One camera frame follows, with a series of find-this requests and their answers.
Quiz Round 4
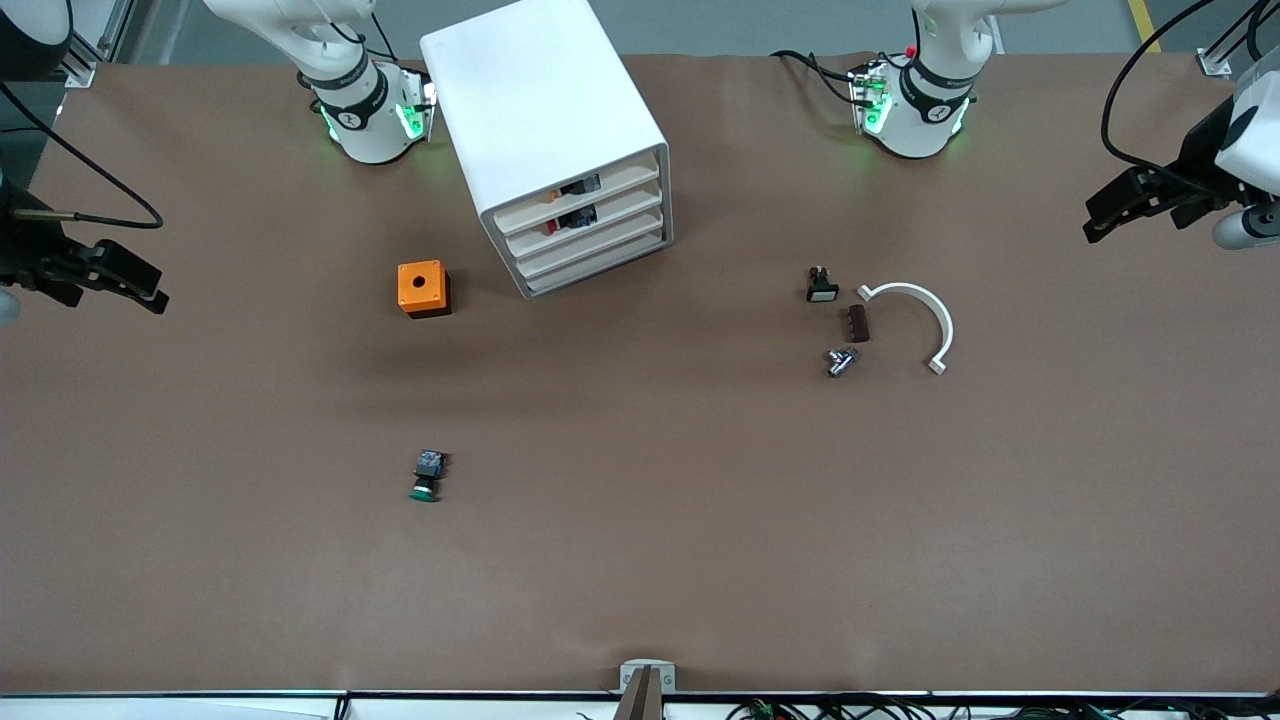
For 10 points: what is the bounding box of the green push button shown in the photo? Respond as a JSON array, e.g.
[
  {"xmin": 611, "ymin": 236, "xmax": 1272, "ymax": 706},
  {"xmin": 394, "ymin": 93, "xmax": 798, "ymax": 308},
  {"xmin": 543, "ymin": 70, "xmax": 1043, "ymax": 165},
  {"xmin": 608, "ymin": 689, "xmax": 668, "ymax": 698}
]
[{"xmin": 409, "ymin": 450, "xmax": 450, "ymax": 503}]

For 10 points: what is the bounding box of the white plastic drawer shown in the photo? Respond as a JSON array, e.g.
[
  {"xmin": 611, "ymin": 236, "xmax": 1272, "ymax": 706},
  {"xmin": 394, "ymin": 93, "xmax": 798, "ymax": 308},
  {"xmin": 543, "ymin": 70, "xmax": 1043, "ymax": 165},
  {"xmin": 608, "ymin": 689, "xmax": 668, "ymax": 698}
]
[
  {"xmin": 521, "ymin": 230, "xmax": 671, "ymax": 298},
  {"xmin": 512, "ymin": 208, "xmax": 668, "ymax": 279},
  {"xmin": 503, "ymin": 184, "xmax": 665, "ymax": 257},
  {"xmin": 494, "ymin": 158, "xmax": 663, "ymax": 237}
]

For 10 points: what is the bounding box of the white drawer cabinet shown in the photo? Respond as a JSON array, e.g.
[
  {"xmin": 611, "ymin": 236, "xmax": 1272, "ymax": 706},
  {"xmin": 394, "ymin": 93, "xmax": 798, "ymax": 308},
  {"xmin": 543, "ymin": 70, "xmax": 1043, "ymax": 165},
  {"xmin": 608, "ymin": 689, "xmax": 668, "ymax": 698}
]
[{"xmin": 419, "ymin": 0, "xmax": 674, "ymax": 300}]

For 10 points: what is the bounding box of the aluminium frame profile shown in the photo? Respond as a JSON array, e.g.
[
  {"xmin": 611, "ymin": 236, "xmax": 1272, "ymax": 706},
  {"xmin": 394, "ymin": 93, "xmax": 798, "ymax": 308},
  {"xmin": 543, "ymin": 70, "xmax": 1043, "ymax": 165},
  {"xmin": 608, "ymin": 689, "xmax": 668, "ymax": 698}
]
[{"xmin": 62, "ymin": 0, "xmax": 137, "ymax": 90}]

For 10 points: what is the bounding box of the white curved plastic bracket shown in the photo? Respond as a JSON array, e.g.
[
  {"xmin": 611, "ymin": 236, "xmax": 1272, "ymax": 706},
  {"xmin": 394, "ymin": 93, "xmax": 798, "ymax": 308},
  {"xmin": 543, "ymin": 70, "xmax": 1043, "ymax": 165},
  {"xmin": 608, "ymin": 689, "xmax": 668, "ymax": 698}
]
[{"xmin": 857, "ymin": 282, "xmax": 955, "ymax": 376}]

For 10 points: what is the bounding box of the orange button enclosure box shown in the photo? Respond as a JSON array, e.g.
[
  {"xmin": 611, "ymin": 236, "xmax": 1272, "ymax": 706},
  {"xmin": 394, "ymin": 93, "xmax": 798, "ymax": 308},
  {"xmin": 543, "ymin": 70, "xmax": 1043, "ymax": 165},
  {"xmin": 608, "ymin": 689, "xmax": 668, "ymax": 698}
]
[{"xmin": 397, "ymin": 260, "xmax": 452, "ymax": 320}]

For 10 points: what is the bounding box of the black arm base cable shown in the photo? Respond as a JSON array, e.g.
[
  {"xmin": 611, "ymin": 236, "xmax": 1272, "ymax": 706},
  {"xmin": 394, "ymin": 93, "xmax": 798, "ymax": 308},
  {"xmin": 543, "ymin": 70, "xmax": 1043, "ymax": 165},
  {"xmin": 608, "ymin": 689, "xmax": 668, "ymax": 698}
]
[{"xmin": 769, "ymin": 48, "xmax": 863, "ymax": 105}]

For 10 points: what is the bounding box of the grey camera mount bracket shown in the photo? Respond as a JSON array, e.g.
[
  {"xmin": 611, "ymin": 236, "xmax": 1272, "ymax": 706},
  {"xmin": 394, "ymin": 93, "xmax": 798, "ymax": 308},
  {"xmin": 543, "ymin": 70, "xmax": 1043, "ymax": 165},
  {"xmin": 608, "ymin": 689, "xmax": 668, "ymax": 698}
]
[{"xmin": 619, "ymin": 659, "xmax": 677, "ymax": 720}]

